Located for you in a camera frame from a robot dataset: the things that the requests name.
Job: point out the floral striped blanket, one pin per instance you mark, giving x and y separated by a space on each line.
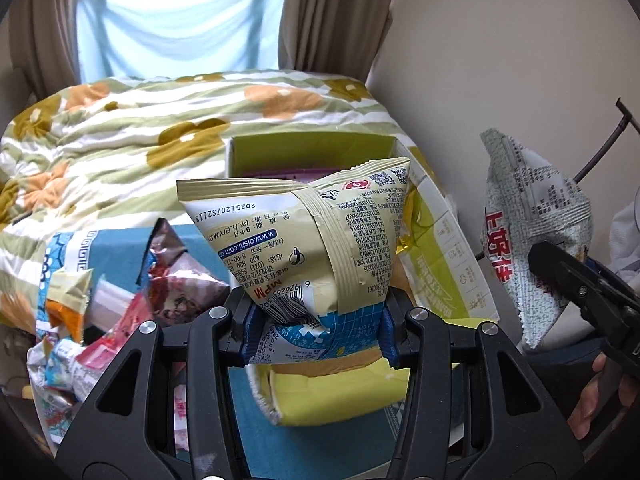
150 125

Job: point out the black metal rod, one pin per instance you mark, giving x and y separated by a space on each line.
607 145

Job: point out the white snack bag red print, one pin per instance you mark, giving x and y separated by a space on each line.
530 210

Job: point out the yellow snack bag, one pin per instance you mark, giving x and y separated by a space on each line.
340 395

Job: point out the beige snack bag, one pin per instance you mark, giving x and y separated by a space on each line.
320 240

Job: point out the person's right hand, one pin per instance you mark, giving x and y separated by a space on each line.
592 410

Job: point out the pink white snack packet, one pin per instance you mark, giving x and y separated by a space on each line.
295 171

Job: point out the beige curtain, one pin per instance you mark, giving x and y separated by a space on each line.
340 15
45 20

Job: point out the pile of snack packets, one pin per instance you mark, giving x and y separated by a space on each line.
125 320

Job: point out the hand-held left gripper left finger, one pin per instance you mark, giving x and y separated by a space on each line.
246 341

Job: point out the light blue window cloth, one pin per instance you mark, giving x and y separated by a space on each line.
180 25

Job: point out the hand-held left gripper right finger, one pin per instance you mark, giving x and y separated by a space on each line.
385 342

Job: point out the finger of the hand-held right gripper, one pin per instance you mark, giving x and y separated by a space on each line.
580 287

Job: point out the yellow-green cardboard box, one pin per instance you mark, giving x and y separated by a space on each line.
440 240

